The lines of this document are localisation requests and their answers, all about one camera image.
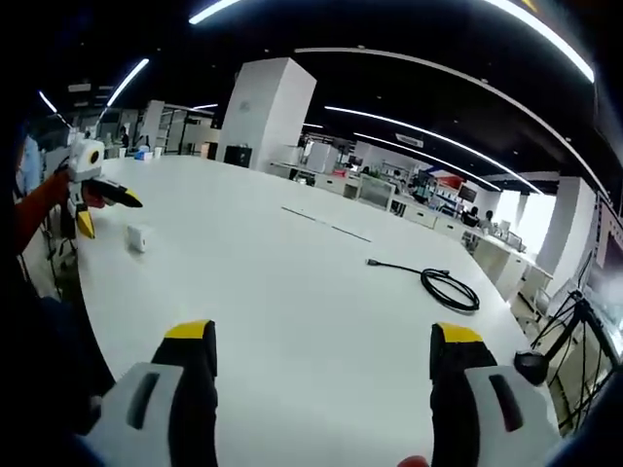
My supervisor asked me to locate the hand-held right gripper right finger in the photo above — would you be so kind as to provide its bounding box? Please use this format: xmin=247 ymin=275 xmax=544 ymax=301
xmin=428 ymin=321 xmax=561 ymax=467

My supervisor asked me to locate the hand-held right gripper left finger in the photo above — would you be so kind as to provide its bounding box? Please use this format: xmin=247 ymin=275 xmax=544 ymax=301
xmin=85 ymin=319 xmax=219 ymax=467

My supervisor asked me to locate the white charger adapter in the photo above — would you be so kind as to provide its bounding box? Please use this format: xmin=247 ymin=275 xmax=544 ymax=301
xmin=127 ymin=223 xmax=150 ymax=254

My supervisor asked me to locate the black Type-C cable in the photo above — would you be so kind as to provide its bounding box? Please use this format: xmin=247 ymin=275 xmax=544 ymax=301
xmin=365 ymin=258 xmax=482 ymax=313

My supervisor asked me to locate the white desk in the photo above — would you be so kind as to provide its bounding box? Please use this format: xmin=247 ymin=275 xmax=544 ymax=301
xmin=76 ymin=155 xmax=561 ymax=467

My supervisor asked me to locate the person's left hand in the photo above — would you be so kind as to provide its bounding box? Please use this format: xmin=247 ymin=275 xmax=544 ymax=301
xmin=80 ymin=182 xmax=107 ymax=209

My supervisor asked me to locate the black round object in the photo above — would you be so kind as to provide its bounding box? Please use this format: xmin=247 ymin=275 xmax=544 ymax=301
xmin=514 ymin=349 xmax=549 ymax=386

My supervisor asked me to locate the person's dark clothing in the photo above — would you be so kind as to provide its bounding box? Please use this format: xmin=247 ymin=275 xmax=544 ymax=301
xmin=0 ymin=252 xmax=118 ymax=439

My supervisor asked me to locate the black cabinet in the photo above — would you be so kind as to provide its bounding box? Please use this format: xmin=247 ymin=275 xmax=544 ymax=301
xmin=223 ymin=144 xmax=255 ymax=169

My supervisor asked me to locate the black tripod stand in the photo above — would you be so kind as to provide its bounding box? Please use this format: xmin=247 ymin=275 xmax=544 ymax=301
xmin=530 ymin=289 xmax=623 ymax=393

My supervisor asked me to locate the row of white cabinets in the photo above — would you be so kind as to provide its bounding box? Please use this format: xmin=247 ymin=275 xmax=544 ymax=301
xmin=270 ymin=160 xmax=556 ymax=305

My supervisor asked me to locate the red blue wall sign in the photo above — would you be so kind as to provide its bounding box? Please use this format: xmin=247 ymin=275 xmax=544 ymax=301
xmin=418 ymin=166 xmax=464 ymax=192

